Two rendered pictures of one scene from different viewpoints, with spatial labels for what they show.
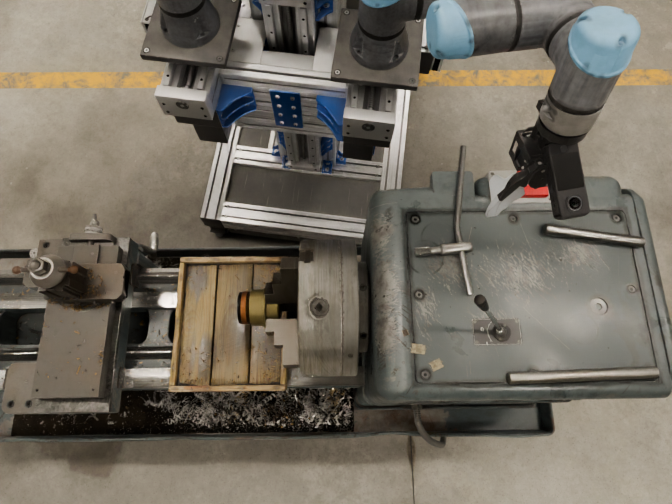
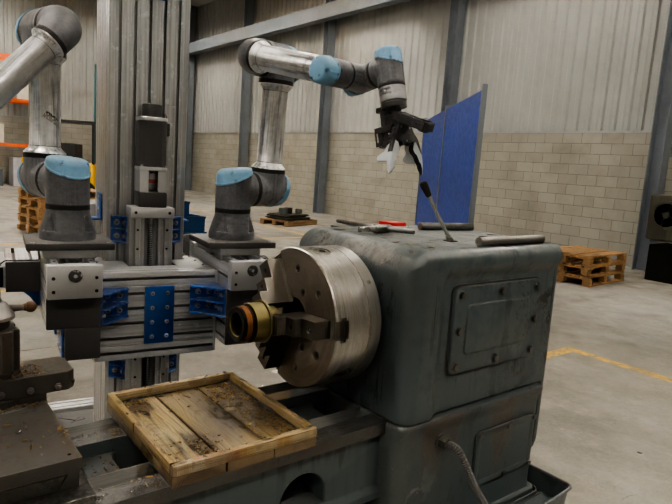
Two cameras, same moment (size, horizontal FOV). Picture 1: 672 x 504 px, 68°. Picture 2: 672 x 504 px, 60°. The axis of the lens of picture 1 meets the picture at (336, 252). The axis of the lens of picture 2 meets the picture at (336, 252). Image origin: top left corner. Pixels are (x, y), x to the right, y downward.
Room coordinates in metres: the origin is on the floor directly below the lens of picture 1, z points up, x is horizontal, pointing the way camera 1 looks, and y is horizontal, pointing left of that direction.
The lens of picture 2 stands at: (-0.83, 0.76, 1.42)
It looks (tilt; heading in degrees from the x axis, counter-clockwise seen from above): 8 degrees down; 323
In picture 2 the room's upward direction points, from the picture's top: 4 degrees clockwise
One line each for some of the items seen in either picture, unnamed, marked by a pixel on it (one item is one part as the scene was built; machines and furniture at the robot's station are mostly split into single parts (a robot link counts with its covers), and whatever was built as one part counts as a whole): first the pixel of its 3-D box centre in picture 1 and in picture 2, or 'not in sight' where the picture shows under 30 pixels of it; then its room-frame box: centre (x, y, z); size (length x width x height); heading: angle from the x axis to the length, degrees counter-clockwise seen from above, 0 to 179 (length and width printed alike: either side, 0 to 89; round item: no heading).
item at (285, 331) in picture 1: (290, 346); (307, 326); (0.14, 0.10, 1.09); 0.12 x 0.11 x 0.05; 2
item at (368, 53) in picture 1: (380, 31); (232, 222); (0.90, -0.10, 1.21); 0.15 x 0.15 x 0.10
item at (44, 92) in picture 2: not in sight; (45, 105); (1.09, 0.43, 1.54); 0.15 x 0.12 x 0.55; 15
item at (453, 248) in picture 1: (443, 249); (375, 228); (0.32, -0.22, 1.27); 0.12 x 0.02 x 0.02; 97
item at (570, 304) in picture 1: (491, 299); (425, 305); (0.26, -0.37, 1.06); 0.59 x 0.48 x 0.39; 92
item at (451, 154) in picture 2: not in sight; (439, 192); (4.83, -5.16, 1.18); 4.12 x 0.80 x 2.35; 144
